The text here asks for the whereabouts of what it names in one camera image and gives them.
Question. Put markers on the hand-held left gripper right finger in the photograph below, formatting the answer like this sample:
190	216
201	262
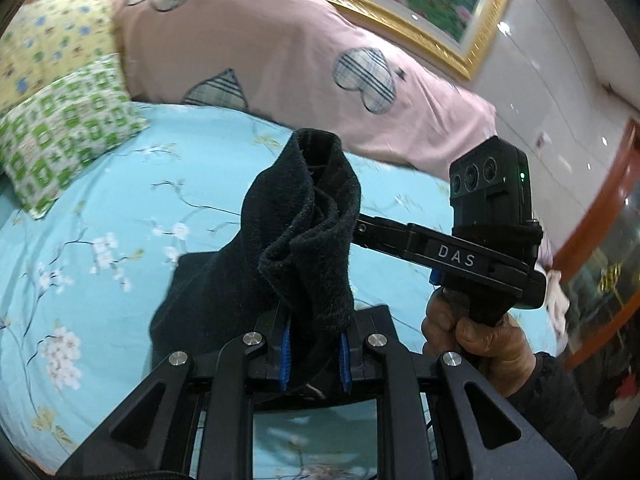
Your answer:
400	390

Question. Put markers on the pink quilt with plaid hearts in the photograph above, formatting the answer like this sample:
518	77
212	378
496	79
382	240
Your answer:
275	60

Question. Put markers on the yellow printed pillow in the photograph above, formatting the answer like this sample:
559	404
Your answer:
45	40

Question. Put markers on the blue floral bed sheet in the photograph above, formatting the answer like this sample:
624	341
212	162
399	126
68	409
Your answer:
100	260

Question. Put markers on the person's right hand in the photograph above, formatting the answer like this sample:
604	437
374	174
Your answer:
495	350

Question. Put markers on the brown wooden cabinet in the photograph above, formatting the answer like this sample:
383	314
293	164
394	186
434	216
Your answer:
605	240

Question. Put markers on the person's right forearm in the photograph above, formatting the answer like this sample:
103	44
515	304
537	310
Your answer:
565	410

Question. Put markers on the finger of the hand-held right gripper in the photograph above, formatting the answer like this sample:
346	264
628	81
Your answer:
385	235

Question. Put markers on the pink striped cloth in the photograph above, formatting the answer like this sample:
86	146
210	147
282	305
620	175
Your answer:
557	305

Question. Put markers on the black pants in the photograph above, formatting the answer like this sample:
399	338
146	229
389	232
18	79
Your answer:
300	240

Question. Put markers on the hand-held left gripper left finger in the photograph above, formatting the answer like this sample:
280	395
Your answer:
240	385

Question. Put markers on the green checked pillow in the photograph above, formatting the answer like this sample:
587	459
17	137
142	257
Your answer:
60	130

